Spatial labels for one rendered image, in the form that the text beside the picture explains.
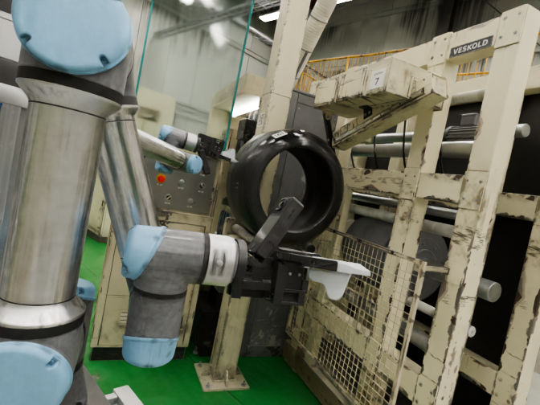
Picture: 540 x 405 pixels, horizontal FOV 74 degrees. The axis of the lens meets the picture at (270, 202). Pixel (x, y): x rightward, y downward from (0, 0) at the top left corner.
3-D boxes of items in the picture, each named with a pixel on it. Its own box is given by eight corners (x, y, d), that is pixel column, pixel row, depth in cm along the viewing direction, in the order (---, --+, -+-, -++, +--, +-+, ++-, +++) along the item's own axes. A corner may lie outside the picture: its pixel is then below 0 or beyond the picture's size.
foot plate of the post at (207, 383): (194, 365, 217) (194, 358, 217) (235, 364, 228) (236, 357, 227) (203, 391, 192) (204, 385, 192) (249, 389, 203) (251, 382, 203)
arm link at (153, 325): (171, 336, 60) (183, 272, 60) (177, 373, 50) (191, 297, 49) (121, 333, 57) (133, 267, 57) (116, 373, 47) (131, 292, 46)
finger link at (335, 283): (366, 304, 54) (306, 292, 57) (371, 265, 55) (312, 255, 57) (366, 308, 51) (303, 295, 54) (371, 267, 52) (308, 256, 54)
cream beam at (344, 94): (311, 108, 202) (317, 82, 201) (347, 119, 212) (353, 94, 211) (384, 91, 146) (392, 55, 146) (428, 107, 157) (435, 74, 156)
